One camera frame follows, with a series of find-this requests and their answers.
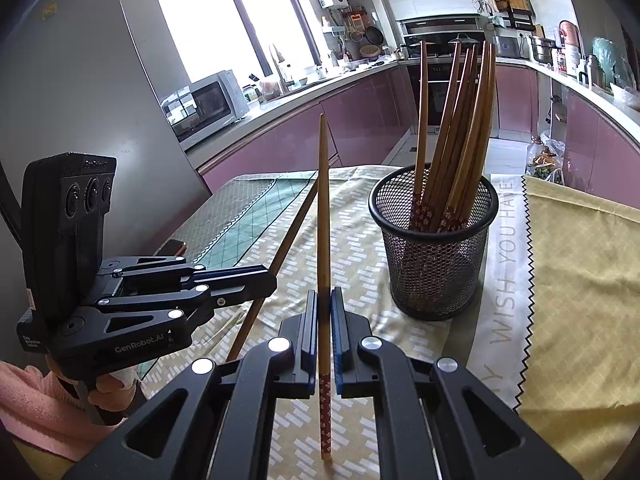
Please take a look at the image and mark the white kitchen countertop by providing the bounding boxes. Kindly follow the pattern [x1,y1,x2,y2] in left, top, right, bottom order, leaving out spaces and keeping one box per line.
[177,55,640,171]

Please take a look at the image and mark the black built-in oven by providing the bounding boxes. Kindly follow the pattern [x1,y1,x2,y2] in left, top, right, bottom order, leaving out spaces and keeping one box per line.
[406,59,497,138]

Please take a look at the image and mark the plastic bag of vegetables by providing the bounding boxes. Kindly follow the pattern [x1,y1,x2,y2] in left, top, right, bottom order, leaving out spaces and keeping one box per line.
[525,132,568,187]

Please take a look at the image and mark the bunch of wooden chopsticks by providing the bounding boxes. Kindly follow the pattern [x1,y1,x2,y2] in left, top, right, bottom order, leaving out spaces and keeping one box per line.
[411,40,498,233]

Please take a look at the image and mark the dark smartphone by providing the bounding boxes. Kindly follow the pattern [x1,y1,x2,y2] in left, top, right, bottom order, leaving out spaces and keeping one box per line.
[154,239,189,259]

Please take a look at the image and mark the black wall rack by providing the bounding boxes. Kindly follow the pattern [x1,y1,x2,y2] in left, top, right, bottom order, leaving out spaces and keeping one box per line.
[473,0,535,30]

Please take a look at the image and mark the pink base cabinets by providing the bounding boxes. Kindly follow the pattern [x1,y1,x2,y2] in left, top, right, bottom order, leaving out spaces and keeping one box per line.
[561,87,640,197]
[495,62,541,137]
[196,66,417,194]

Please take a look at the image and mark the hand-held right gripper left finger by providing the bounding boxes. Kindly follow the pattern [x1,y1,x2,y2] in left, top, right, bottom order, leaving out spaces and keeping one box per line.
[62,291,318,480]

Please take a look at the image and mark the steel range hood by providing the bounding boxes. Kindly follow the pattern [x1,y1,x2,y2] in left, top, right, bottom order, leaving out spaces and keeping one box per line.
[396,14,490,59]

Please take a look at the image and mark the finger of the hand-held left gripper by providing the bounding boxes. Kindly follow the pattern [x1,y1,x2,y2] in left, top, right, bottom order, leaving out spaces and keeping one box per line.
[95,280,278,333]
[99,256,275,286]

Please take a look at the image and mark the person's left forearm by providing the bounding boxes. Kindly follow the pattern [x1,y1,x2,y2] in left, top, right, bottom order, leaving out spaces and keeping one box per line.
[0,360,132,462]

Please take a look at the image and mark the pink kettle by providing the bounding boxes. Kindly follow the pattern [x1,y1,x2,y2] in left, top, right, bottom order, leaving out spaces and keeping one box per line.
[557,20,582,68]

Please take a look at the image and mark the large refrigerator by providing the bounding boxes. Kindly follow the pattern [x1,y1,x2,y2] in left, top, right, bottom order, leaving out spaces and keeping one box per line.
[0,0,213,281]

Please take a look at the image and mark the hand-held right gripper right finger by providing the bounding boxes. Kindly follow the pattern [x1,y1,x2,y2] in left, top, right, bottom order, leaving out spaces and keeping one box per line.
[331,287,583,480]

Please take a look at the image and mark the red-tipped wooden chopstick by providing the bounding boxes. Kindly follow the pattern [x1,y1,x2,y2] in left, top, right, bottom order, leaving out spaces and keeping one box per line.
[316,114,333,461]
[225,172,319,363]

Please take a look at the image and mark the yellow cloth lettered border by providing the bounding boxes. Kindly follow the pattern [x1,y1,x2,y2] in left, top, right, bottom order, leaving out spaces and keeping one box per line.
[440,172,640,480]

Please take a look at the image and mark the black mesh utensil holder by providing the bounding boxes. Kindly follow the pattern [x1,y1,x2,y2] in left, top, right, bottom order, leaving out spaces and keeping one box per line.
[368,164,500,322]

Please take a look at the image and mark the white microwave oven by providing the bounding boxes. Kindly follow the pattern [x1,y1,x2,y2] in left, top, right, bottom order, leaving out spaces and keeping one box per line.
[160,69,251,152]

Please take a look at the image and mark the cooking oil bottle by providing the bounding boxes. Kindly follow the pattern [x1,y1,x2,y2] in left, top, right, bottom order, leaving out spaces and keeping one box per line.
[527,132,552,170]

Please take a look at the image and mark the person's left hand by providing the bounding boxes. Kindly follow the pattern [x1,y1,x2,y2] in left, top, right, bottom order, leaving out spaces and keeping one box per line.
[87,362,138,411]

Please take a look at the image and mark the steel sink faucet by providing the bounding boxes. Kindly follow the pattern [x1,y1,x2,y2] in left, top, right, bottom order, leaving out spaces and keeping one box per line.
[269,42,297,95]

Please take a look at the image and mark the beige green patterned tablecloth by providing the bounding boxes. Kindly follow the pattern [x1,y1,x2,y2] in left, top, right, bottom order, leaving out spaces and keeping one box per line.
[132,162,493,480]

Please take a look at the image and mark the kitchen window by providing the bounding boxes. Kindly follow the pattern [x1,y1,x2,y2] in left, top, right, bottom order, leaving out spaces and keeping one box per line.
[150,0,322,111]

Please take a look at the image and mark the silver toaster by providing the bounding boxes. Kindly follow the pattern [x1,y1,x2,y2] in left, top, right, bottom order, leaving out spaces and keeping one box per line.
[492,35,522,59]

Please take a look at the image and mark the steel stockpot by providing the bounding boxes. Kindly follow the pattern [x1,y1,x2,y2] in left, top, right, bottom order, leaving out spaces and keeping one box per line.
[528,35,557,64]

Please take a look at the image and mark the green plastic bag bundle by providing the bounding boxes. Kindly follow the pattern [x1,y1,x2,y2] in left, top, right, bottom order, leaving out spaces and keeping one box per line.
[590,36,637,92]

